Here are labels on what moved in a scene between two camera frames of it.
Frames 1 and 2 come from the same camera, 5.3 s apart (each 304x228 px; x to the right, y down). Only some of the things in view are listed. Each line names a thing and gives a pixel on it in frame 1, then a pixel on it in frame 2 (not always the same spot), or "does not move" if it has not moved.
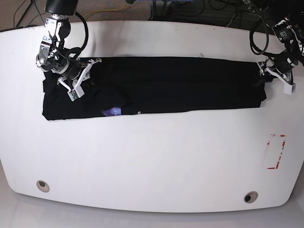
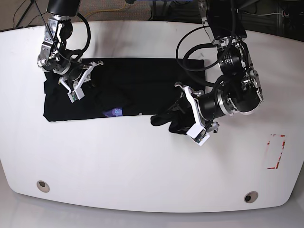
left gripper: [77, 73] does not move
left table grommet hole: [42, 186] does not move
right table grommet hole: [251, 197] does not move
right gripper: [280, 66] to [205, 107]
